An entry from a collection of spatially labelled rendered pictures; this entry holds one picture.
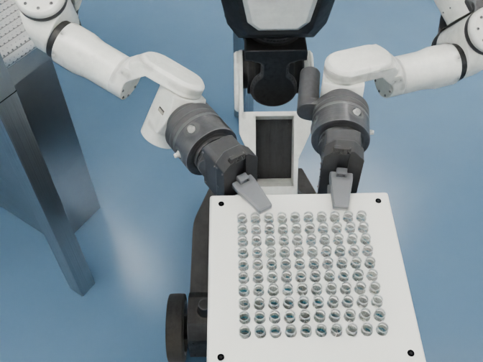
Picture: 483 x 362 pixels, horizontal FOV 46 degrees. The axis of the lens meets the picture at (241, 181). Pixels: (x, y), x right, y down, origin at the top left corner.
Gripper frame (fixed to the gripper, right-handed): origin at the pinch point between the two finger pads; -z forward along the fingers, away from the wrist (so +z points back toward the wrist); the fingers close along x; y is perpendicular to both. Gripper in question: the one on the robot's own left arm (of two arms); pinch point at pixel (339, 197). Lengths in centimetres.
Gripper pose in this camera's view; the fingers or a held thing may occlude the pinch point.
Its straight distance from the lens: 79.7
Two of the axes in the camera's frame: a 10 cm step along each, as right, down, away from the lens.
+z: 1.2, -7.6, 6.4
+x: 0.0, 6.5, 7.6
